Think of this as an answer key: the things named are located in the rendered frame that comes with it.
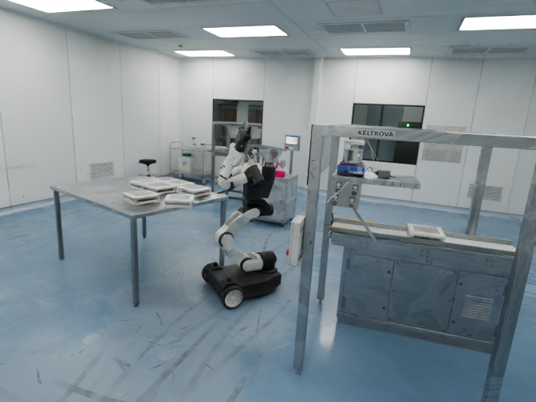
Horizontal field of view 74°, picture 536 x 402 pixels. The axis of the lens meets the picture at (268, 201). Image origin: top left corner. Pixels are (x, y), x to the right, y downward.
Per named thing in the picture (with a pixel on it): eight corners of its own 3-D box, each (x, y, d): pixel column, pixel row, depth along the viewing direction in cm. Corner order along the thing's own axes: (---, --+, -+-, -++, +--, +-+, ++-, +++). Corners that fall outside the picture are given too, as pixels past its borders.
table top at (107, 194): (49, 188, 367) (49, 185, 367) (143, 178, 453) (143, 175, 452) (132, 219, 280) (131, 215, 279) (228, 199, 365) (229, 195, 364)
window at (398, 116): (347, 158, 763) (353, 103, 736) (347, 158, 764) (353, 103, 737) (415, 164, 715) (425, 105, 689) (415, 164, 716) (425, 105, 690)
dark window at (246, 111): (211, 145, 878) (212, 98, 853) (212, 144, 879) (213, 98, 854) (261, 149, 832) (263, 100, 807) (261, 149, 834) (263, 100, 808)
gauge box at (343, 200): (329, 205, 268) (331, 179, 263) (330, 202, 278) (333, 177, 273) (358, 208, 262) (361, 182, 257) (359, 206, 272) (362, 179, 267)
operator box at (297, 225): (287, 265, 204) (290, 222, 198) (293, 254, 220) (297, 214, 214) (297, 266, 203) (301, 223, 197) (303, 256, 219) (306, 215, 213)
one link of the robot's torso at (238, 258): (250, 258, 349) (222, 224, 326) (258, 266, 332) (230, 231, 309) (238, 269, 345) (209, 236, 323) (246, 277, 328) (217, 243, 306)
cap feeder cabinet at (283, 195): (246, 222, 561) (248, 174, 543) (260, 213, 612) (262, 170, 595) (284, 228, 539) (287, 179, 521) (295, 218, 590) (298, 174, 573)
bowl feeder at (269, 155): (254, 173, 557) (255, 149, 548) (262, 170, 589) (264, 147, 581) (283, 176, 540) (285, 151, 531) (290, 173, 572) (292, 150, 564)
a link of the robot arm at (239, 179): (220, 190, 297) (244, 179, 302) (224, 195, 286) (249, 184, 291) (215, 178, 291) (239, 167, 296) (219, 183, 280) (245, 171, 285)
